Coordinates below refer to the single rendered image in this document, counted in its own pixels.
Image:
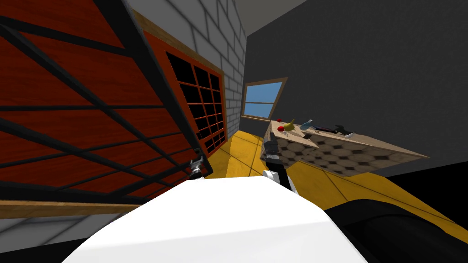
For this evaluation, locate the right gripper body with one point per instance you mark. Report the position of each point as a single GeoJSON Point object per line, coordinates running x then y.
{"type": "Point", "coordinates": [271, 150]}

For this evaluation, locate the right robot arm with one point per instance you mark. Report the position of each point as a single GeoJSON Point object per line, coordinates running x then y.
{"type": "Point", "coordinates": [402, 233]}

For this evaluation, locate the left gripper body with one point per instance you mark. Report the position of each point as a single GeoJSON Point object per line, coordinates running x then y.
{"type": "Point", "coordinates": [196, 164]}

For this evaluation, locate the blue window with brown frame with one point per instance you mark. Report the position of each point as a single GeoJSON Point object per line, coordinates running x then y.
{"type": "Point", "coordinates": [261, 99]}

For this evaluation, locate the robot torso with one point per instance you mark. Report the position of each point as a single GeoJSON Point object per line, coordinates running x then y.
{"type": "Point", "coordinates": [219, 226]}

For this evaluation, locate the red door with black bars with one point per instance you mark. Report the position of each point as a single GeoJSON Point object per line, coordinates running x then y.
{"type": "Point", "coordinates": [73, 95]}

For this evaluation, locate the wooden table with hexagon pattern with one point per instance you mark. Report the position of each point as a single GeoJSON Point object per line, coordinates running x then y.
{"type": "Point", "coordinates": [340, 153]}

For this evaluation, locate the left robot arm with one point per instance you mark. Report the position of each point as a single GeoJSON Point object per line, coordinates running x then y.
{"type": "Point", "coordinates": [197, 175]}

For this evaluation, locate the red door with black panes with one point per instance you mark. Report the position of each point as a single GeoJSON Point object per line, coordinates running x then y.
{"type": "Point", "coordinates": [204, 109]}

